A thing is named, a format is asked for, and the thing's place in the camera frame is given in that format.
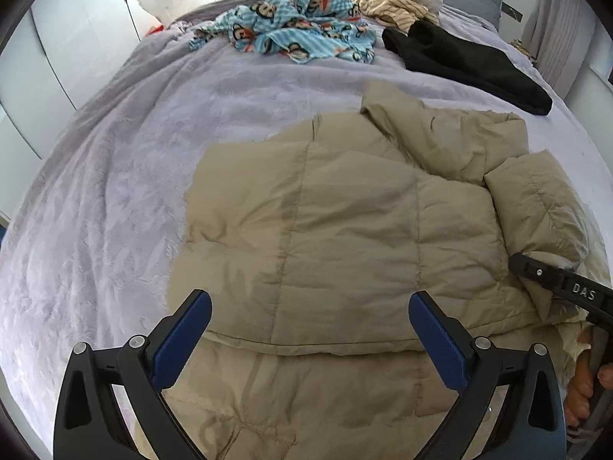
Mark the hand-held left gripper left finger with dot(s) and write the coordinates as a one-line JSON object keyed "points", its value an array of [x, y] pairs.
{"points": [[182, 338]]}

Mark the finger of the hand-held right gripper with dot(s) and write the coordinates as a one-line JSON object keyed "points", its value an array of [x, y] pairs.
{"points": [[560, 285]]}

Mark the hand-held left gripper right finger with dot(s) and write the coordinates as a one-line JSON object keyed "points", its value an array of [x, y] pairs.
{"points": [[438, 340]]}

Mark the beige puffer jacket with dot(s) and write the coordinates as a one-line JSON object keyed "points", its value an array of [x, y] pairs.
{"points": [[335, 225]]}

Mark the person's right hand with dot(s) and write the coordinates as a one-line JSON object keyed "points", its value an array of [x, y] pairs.
{"points": [[577, 383]]}

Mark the lavender plush blanket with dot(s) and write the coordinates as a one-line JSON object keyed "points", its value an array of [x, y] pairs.
{"points": [[119, 177]]}

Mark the black garment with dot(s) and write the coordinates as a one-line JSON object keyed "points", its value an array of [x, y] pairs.
{"points": [[459, 62]]}

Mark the light grey curtain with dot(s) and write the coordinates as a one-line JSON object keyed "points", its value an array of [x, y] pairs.
{"points": [[560, 33]]}

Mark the white wardrobe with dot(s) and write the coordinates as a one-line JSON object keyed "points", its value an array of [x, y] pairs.
{"points": [[72, 33]]}

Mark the blue monkey print cloth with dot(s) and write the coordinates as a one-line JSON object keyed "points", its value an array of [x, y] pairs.
{"points": [[268, 24]]}

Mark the cream striped garment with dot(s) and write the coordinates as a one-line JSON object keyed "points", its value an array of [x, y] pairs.
{"points": [[378, 7]]}

